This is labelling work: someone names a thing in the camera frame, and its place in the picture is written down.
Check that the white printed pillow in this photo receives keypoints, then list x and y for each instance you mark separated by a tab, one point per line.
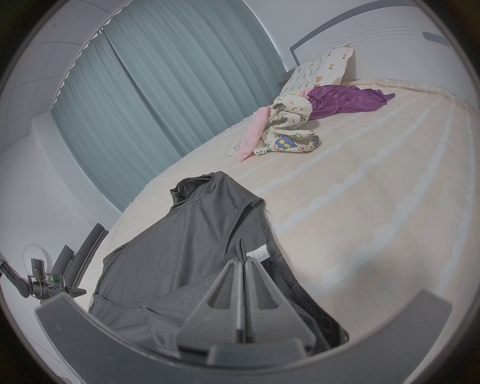
318	71

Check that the black T-shirt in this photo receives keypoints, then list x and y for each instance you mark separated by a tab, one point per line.
180	243

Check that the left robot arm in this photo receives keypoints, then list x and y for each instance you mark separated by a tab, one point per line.
26	287

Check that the round white mirror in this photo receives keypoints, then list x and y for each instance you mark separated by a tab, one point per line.
27	255

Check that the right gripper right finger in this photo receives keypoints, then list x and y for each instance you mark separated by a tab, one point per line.
285	328

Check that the white printed garment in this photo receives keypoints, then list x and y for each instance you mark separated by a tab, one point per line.
288	127

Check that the purple garment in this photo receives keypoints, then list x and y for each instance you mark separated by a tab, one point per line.
345	99

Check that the bed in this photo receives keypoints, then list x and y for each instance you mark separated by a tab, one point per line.
375	187

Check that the blue-green curtain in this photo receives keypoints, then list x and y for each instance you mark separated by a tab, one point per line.
187	75
112	131

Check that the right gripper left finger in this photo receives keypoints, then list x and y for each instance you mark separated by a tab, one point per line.
202	330

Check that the pink garment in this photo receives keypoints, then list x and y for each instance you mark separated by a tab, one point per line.
251	135

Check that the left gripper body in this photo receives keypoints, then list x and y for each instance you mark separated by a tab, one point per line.
62	289

